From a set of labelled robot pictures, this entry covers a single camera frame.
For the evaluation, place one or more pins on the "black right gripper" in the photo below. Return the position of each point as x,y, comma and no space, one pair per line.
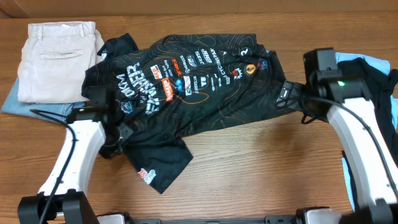
320,114

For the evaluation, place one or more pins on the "black printed cycling jersey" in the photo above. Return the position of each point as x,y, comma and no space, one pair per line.
184,85

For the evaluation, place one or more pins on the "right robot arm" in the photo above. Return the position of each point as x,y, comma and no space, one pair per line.
345,102

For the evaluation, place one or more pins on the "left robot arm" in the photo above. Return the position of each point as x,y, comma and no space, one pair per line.
90,131

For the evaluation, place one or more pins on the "light blue shirt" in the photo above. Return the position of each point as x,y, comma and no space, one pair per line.
370,60

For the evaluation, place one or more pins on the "plain black shirt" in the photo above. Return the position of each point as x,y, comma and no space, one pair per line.
379,99

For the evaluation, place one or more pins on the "folded beige pants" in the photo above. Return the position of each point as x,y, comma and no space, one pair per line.
54,59

